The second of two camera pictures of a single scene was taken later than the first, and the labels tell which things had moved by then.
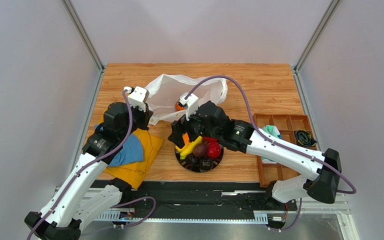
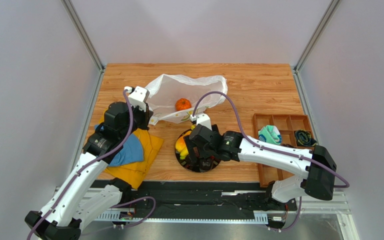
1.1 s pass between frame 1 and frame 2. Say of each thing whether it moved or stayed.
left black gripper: stayed
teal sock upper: stayed
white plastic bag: stayed
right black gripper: moved
